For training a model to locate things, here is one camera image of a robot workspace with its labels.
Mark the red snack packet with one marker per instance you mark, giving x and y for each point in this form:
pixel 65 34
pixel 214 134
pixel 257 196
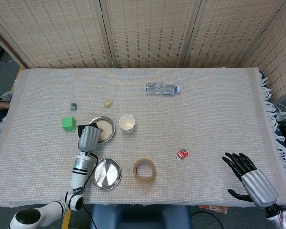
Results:
pixel 183 153

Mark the clear packing tape roll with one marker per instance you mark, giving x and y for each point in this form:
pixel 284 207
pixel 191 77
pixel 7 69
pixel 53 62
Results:
pixel 144 180

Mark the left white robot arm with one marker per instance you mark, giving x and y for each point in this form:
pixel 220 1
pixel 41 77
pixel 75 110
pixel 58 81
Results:
pixel 79 171

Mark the small beige block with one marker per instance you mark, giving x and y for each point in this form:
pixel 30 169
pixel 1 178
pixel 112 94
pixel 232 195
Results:
pixel 108 103

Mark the woven beige tablecloth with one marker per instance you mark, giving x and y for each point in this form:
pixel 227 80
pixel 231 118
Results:
pixel 205 119

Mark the small teal cube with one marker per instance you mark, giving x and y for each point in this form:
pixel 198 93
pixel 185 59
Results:
pixel 74 106

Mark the bamboo folding screen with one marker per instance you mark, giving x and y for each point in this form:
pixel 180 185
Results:
pixel 145 31

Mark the right black grey robot hand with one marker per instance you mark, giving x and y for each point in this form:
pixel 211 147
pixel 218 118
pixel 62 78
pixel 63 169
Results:
pixel 259 186

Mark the left black grey robot hand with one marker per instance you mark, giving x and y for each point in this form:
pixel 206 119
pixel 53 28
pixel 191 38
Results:
pixel 88 139

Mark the white paper cup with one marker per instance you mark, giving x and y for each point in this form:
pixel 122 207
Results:
pixel 127 124

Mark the round steel plate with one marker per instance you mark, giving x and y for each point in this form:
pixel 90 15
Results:
pixel 107 175

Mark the steel bowl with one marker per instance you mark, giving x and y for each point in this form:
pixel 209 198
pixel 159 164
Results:
pixel 109 138

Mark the white power strip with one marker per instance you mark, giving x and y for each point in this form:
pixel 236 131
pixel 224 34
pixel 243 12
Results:
pixel 282 117

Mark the orange printed package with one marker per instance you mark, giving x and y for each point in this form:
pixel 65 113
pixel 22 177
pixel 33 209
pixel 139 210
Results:
pixel 217 209

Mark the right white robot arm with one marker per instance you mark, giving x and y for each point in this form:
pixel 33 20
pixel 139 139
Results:
pixel 283 219

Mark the clear plastic water bottle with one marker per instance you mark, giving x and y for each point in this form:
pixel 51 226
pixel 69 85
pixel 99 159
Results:
pixel 159 89

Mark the large green cube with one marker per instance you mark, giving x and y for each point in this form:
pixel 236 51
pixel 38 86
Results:
pixel 69 124

